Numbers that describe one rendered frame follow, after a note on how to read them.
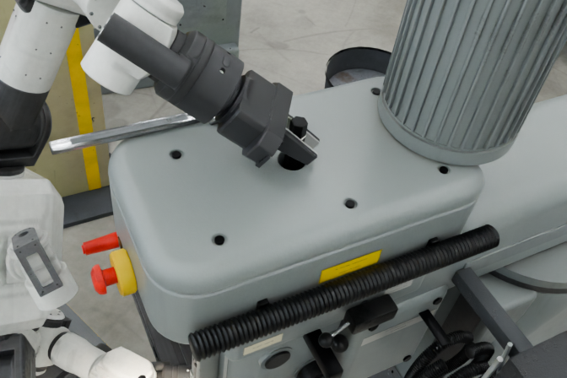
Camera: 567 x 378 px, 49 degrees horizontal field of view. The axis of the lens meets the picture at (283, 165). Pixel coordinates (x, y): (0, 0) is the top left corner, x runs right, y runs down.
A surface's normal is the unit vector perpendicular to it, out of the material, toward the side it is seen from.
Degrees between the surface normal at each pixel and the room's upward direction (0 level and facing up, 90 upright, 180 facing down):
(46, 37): 86
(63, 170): 90
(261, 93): 30
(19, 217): 58
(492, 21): 90
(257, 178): 0
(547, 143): 0
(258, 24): 0
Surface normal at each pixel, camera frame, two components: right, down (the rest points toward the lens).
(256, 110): 0.59, -0.51
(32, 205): 0.70, 0.08
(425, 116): -0.62, 0.52
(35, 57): 0.43, 0.63
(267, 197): 0.11, -0.69
